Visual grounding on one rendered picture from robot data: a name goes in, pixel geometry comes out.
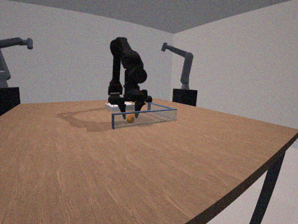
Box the low clear walls with blue edges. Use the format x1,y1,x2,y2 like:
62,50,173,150
114,103,178,130

